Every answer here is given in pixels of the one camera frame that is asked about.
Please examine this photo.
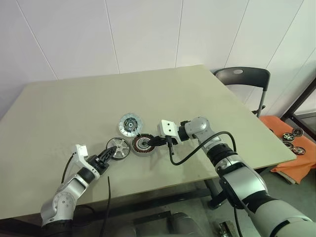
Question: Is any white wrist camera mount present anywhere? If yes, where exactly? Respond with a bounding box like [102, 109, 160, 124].
[73, 144, 101, 180]
[158, 119, 185, 144]

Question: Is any motor stator with copper coils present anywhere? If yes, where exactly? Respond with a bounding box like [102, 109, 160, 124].
[130, 133, 158, 158]

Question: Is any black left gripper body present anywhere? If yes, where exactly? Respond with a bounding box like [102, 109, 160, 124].
[86, 155, 111, 175]

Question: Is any thin black dangling cable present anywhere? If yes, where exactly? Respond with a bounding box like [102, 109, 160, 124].
[103, 175, 111, 225]

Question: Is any black table frame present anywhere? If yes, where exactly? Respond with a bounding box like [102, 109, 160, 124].
[0, 172, 272, 237]

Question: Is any black metal rack frame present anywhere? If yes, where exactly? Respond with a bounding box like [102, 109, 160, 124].
[281, 71, 316, 129]

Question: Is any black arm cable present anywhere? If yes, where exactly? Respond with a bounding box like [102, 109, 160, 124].
[61, 153, 96, 215]
[168, 131, 239, 165]

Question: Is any orange cloth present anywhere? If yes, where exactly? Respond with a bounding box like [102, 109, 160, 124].
[258, 115, 316, 185]

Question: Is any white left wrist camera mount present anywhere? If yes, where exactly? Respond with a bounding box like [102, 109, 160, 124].
[73, 144, 101, 180]

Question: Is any dark grey rounded shape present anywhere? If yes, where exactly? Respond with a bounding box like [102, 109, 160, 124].
[170, 212, 206, 237]

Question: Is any silver spoked motor rotor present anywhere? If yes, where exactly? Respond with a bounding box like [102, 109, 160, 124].
[106, 137, 131, 160]

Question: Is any black plastic chair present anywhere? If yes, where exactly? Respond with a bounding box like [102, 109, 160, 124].
[213, 67, 271, 118]

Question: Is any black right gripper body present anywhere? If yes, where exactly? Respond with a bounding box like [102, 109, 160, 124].
[159, 135, 179, 156]

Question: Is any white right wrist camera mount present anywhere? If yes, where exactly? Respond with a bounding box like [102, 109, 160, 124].
[158, 119, 185, 144]

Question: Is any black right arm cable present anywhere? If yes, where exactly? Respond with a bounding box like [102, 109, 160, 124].
[168, 131, 239, 165]

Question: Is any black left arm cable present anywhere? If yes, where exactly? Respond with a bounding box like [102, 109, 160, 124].
[61, 153, 96, 215]

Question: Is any small metal bracket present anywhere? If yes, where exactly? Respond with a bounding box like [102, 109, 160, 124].
[216, 221, 235, 237]

